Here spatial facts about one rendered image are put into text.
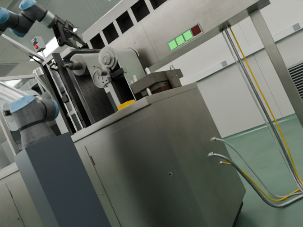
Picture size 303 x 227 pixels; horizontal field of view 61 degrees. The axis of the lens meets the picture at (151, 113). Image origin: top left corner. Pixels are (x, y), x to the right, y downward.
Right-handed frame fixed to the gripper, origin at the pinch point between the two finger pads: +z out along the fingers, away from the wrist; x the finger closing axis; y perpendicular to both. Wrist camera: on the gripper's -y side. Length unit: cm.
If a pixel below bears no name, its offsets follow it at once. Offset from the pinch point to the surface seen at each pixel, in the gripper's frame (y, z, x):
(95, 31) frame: 53, 21, 23
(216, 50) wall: 181, 216, 3
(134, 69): 4.4, 35.5, -7.1
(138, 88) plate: -18.5, 32.1, -14.8
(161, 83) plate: -16.0, 39.5, -25.9
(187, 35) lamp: 20, 47, -43
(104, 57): 3.6, 16.1, -0.8
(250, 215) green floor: -77, 116, -34
